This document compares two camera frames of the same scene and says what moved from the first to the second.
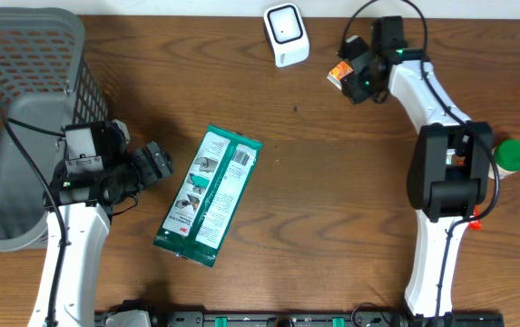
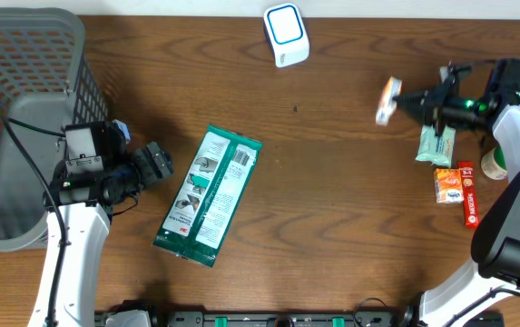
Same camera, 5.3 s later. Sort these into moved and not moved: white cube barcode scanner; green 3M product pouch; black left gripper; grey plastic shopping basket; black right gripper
Moved: black right gripper
Not moved: black left gripper; white cube barcode scanner; grey plastic shopping basket; green 3M product pouch
